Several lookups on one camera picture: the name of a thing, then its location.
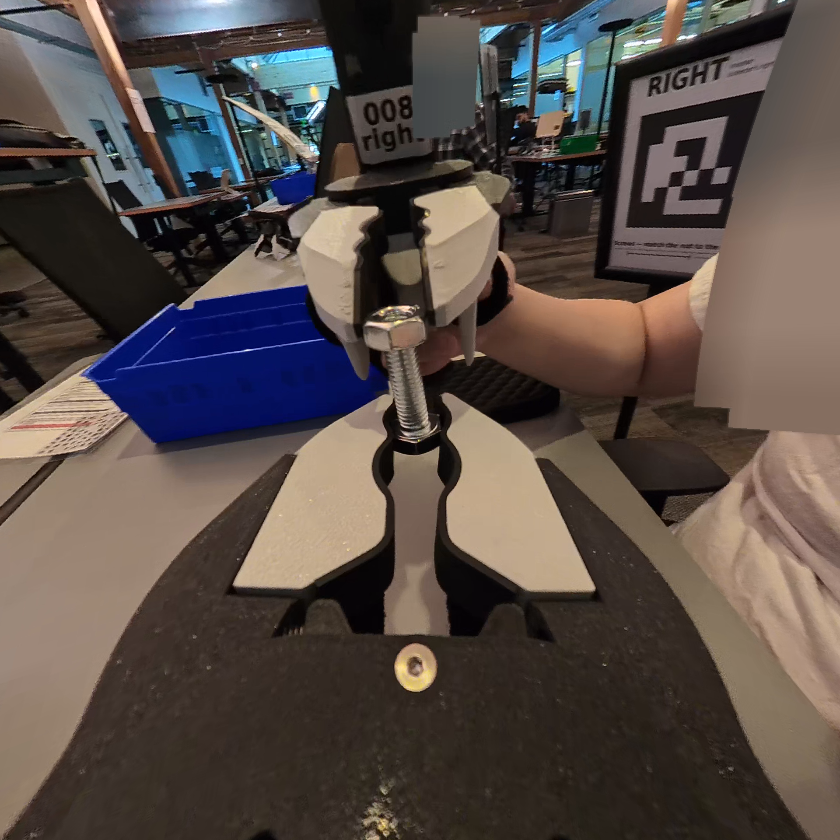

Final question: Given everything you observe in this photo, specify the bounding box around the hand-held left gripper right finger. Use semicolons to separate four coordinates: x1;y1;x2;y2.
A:
434;392;598;636

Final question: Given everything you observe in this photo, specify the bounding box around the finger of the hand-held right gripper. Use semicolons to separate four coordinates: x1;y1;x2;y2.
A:
413;185;498;368
298;203;386;382

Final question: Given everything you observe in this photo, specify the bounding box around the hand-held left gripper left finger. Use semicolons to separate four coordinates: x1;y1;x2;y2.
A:
233;395;396;636

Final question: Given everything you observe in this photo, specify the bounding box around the large steel nut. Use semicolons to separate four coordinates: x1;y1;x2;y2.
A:
387;420;447;458

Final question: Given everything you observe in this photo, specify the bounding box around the large steel bolt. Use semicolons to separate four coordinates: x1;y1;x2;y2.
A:
363;305;435;439

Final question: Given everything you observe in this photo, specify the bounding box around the person's right hand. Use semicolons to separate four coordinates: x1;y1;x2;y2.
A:
419;279;521;377

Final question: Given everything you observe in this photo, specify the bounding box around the blue storage box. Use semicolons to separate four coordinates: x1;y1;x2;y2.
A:
270;172;318;204

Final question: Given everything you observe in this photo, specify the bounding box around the black board wooden back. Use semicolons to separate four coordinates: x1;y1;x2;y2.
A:
315;85;361;198

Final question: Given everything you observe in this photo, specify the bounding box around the white curved panel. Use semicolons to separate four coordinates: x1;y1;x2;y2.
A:
222;95;317;161

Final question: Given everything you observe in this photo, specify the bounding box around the grey metal bin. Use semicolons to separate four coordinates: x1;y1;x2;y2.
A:
548;190;596;238

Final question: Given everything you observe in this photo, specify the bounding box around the blue plastic bin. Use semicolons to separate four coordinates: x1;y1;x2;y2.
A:
84;285;389;445

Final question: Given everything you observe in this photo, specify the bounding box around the wooden top table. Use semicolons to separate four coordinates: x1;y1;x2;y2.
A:
118;190;231;263
0;128;99;188

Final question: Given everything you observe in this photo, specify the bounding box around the black white marker poster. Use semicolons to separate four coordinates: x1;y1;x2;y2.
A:
594;8;798;441

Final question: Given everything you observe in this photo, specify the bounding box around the black panel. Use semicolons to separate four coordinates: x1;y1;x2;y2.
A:
0;177;189;342

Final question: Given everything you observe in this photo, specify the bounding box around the laminated printed instruction sheet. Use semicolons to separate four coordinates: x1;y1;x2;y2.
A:
0;374;130;460

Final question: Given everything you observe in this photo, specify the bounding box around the wooden post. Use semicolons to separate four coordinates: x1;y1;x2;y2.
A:
71;0;182;198

